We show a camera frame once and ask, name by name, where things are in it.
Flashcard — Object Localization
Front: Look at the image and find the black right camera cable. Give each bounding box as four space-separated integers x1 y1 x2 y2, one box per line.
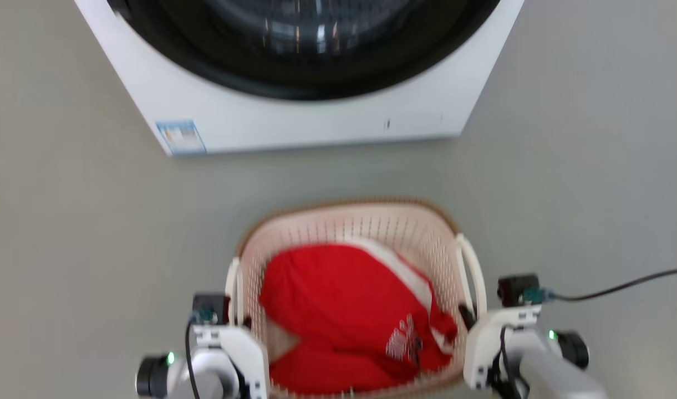
539 268 677 303

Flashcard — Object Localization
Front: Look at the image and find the blue energy label sticker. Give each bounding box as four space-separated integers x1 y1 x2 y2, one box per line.
156 120 207 155

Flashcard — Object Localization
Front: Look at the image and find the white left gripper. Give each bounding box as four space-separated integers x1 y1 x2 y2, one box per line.
193 324 271 399

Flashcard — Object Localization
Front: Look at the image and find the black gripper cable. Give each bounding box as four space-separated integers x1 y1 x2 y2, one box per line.
489 327 525 399
184 317 201 399

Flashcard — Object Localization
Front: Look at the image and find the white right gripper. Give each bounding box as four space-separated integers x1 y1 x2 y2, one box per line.
458 303 544 390

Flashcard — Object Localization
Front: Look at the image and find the red and white garment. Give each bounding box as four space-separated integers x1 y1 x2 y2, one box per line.
259 237 459 395

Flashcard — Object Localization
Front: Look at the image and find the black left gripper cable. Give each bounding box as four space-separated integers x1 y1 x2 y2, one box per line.
184 317 201 399

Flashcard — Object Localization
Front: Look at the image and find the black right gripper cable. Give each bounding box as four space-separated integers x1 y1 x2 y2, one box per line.
489 327 525 399

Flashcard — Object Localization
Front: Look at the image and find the beige plastic laundry basket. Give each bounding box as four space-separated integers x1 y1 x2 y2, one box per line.
225 197 488 399

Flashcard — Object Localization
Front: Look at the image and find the white front-load washing machine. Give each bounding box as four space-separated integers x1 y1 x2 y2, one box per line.
74 0 526 157

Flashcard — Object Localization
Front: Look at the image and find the black round washer door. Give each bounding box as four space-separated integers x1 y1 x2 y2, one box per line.
106 0 502 101

